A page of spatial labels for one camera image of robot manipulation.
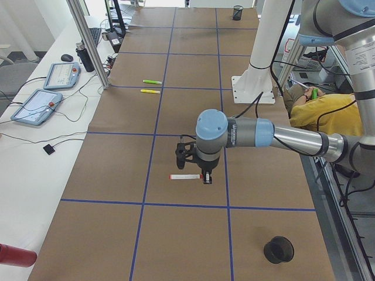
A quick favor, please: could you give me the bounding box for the far blue teach pendant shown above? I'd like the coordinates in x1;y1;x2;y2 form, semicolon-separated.
43;62;81;90

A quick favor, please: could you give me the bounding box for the yellow marker pen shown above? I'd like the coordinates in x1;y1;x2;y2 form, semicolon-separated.
140;89;161;94

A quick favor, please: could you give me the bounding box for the black keyboard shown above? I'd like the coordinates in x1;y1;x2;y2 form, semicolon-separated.
89;28;102;46

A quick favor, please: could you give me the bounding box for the red water bottle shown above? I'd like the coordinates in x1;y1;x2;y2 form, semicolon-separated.
1;244;37;268

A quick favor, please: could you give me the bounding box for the black monitor stand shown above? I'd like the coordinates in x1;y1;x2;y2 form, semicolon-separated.
105;0;131;39

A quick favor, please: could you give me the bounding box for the black solid cup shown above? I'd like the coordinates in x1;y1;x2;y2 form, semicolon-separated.
263;236;294;264

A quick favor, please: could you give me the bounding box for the brown paper table cover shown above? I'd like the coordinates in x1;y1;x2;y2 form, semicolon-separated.
29;8;335;280

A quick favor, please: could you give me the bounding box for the dark water bottle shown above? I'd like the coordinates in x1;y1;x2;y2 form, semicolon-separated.
76;42;94;73

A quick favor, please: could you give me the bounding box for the near blue teach pendant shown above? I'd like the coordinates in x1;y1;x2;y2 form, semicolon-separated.
11;89;63;126

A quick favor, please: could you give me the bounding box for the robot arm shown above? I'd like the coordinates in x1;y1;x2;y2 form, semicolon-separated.
194;1;374;184

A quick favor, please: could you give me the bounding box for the black computer mouse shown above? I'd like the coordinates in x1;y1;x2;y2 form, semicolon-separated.
60;54;74;62

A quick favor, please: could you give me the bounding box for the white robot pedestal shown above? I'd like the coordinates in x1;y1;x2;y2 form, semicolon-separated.
231;0;294;104

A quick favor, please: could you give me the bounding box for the red white marker pen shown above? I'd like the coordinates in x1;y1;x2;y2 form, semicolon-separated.
169;174;203;180

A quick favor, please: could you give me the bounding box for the person in yellow shirt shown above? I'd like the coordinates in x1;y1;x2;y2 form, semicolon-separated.
284;84;364;136

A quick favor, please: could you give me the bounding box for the small black square device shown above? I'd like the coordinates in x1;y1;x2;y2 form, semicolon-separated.
43;144;55;155

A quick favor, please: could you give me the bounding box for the green marker pen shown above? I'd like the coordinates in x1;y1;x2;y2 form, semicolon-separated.
142;80;162;85

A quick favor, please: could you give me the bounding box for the blue teach pendant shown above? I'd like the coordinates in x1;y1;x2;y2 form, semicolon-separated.
43;62;81;90
11;89;63;126

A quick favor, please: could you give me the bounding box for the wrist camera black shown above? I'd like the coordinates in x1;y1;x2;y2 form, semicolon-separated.
175;142;196;170

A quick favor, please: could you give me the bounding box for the black mesh pencil cup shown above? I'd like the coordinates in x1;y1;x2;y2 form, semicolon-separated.
232;5;243;20

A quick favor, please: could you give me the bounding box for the aluminium frame post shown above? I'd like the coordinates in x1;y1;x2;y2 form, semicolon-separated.
66;0;109;90

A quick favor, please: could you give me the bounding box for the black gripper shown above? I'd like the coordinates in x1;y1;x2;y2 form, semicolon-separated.
197;158;219;184

